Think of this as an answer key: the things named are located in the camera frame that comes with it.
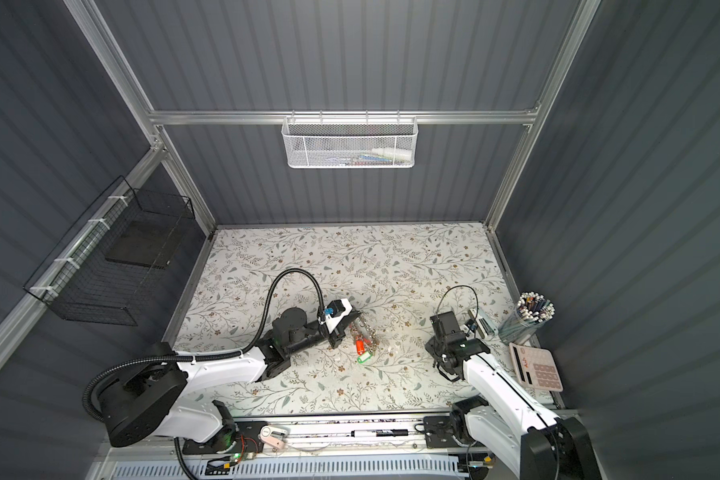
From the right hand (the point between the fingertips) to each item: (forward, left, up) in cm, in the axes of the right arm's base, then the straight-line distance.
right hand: (438, 349), depth 87 cm
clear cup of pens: (+4, -22, +15) cm, 28 cm away
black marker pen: (-22, +18, 0) cm, 28 cm away
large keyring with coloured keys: (+3, +22, 0) cm, 22 cm away
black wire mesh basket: (+10, +85, +29) cm, 90 cm away
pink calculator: (-6, -26, 0) cm, 27 cm away
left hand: (+4, +23, +16) cm, 28 cm away
